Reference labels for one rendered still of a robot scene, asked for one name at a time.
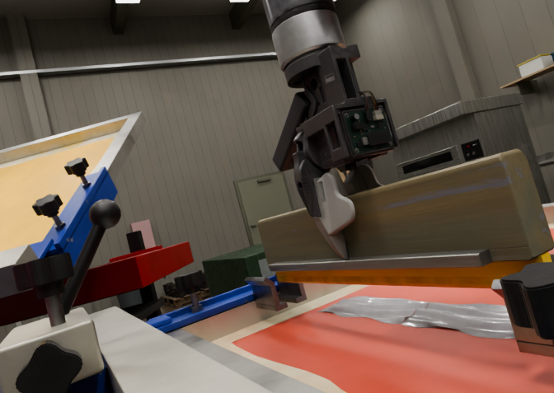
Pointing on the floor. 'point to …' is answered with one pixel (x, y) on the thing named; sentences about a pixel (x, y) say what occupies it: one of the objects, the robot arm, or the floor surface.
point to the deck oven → (467, 138)
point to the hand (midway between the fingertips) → (354, 241)
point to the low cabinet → (235, 269)
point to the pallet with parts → (176, 299)
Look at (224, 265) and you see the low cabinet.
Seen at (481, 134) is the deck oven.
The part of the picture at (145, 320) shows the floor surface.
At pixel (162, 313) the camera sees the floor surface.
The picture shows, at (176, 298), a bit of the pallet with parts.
